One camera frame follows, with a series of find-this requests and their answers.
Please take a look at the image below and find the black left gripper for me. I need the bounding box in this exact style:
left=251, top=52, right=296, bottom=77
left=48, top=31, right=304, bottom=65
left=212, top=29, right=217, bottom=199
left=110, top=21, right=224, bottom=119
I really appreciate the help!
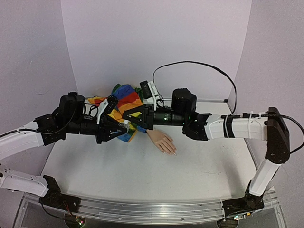
left=66, top=115, right=127, bottom=143

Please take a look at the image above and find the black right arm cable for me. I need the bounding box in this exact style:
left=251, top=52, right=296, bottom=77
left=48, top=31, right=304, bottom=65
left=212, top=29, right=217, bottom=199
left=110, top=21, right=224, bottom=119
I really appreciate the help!
left=152, top=61, right=304, bottom=155

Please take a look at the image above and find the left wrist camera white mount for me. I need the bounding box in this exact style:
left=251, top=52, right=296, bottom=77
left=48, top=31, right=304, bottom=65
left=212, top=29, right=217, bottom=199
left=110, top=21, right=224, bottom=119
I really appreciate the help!
left=96, top=95, right=118, bottom=125

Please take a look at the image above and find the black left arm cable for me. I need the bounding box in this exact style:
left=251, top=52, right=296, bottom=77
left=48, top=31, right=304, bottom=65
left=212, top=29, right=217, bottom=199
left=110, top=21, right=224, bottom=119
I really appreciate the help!
left=0, top=102, right=100, bottom=138

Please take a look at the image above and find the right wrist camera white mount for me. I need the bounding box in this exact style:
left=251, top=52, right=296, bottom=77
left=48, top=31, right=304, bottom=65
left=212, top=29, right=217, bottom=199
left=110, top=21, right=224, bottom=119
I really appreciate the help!
left=140, top=80, right=163, bottom=111

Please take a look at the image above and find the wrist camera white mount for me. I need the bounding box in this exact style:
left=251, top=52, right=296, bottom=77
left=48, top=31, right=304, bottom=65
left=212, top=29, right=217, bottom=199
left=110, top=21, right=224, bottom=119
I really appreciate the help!
left=96, top=95, right=118, bottom=125
left=140, top=80, right=163, bottom=111

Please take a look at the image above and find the rainbow striped cloth sleeve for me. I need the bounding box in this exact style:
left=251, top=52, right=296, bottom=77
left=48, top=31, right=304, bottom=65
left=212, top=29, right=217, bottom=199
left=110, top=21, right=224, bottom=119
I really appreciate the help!
left=85, top=83, right=152, bottom=143

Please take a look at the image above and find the mannequin hand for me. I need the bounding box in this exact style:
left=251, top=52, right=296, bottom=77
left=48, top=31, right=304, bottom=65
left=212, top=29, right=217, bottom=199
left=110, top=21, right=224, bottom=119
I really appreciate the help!
left=147, top=130, right=176, bottom=155

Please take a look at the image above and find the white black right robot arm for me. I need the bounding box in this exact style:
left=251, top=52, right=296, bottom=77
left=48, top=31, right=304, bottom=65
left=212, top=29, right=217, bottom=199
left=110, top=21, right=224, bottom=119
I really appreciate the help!
left=123, top=88, right=291, bottom=216

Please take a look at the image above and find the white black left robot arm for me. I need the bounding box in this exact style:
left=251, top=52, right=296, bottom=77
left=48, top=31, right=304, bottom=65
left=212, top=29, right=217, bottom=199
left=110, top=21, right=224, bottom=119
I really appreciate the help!
left=0, top=92, right=128, bottom=208

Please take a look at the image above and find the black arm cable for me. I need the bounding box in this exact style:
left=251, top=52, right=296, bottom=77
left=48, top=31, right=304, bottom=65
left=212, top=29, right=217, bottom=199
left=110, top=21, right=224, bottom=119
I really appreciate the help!
left=152, top=61, right=304, bottom=155
left=0, top=102, right=100, bottom=138

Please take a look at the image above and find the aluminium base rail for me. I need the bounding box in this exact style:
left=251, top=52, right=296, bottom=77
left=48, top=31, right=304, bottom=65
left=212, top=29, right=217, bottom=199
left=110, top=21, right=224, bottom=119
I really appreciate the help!
left=14, top=185, right=285, bottom=228

